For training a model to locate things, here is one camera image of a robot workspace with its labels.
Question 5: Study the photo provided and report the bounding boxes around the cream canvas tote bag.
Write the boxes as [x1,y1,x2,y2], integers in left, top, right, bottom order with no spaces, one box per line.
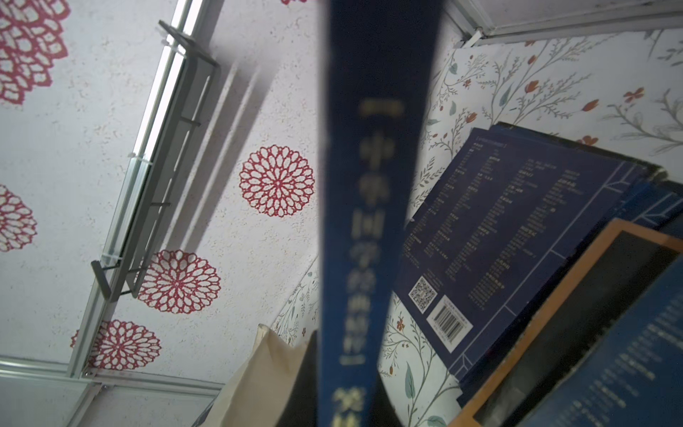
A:
[196,325,308,427]

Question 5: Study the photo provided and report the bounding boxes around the black orange spine book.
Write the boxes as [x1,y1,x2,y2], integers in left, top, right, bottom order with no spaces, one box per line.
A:
[451,220,682,426]

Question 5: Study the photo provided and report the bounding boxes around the blue book with barcode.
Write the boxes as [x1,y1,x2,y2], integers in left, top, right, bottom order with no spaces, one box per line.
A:
[457,180,682,407]

